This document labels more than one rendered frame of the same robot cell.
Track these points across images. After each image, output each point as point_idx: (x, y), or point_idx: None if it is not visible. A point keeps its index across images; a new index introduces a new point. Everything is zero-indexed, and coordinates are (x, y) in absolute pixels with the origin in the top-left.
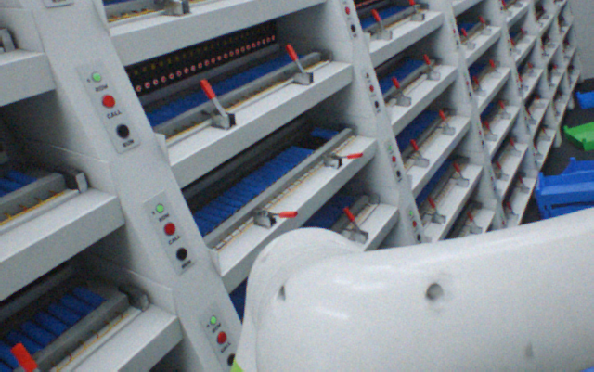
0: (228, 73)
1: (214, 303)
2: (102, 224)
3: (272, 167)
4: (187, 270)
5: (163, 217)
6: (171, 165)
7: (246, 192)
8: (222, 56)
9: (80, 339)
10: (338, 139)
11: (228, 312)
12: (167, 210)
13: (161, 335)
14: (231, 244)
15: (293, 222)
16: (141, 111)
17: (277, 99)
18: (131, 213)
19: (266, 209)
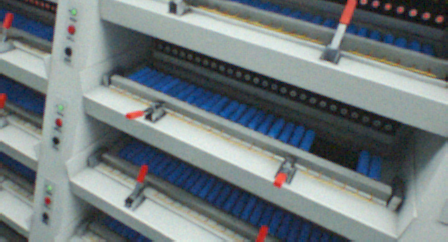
0: (310, 9)
1: (67, 101)
2: None
3: (255, 116)
4: (67, 65)
5: (73, 19)
6: None
7: (198, 99)
8: None
9: (44, 48)
10: (344, 174)
11: (73, 118)
12: (77, 18)
13: (38, 77)
14: (126, 99)
15: (170, 144)
16: None
17: (258, 39)
18: None
19: (172, 114)
